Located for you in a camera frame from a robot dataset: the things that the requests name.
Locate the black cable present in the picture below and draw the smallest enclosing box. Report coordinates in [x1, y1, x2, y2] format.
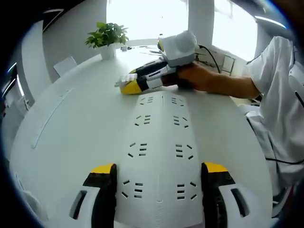
[198, 44, 222, 74]
[246, 115, 304, 165]

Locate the white charger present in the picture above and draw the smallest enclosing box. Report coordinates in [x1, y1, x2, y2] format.
[114, 73, 139, 88]

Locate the white plant pot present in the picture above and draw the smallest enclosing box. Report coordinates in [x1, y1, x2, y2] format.
[100, 43, 117, 60]

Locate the white perforated plastic board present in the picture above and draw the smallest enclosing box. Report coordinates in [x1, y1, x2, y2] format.
[114, 93, 206, 228]

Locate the white shelf unit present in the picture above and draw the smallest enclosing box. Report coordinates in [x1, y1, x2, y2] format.
[197, 50, 237, 75]

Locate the green potted plant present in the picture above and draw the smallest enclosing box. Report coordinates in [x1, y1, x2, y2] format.
[85, 21, 129, 50]

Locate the person in white shirt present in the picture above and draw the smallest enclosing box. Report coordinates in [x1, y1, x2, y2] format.
[245, 35, 304, 191]

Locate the white desk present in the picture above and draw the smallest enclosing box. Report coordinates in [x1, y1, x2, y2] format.
[9, 39, 274, 228]

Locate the red white shoe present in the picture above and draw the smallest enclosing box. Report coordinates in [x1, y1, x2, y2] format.
[272, 185, 296, 218]

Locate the white chair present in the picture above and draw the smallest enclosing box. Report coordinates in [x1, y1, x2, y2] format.
[53, 56, 78, 78]

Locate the white worn device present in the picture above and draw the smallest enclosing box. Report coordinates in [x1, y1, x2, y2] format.
[288, 63, 304, 109]

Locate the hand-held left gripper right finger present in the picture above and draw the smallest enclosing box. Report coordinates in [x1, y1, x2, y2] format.
[201, 161, 253, 228]

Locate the person's right hand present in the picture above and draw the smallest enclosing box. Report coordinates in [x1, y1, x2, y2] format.
[177, 62, 223, 93]

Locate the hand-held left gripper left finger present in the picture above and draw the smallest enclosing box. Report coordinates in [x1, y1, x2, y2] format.
[68, 163, 118, 228]

